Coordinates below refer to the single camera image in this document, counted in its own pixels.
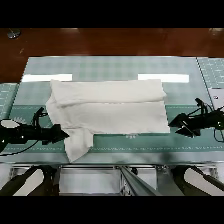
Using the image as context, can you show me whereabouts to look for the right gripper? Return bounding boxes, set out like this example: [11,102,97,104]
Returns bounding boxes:
[167,113,210,139]

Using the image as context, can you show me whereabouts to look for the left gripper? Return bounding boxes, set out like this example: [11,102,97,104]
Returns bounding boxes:
[39,123,71,146]

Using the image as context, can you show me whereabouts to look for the white T-shirt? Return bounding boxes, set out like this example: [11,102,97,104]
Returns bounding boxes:
[45,78,172,163]

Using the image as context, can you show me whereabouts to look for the black cable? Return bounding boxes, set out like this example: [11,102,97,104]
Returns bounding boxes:
[0,139,39,157]
[213,127,224,143]

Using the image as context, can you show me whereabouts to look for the silver frame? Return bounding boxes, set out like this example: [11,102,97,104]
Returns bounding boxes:
[0,162,224,197]

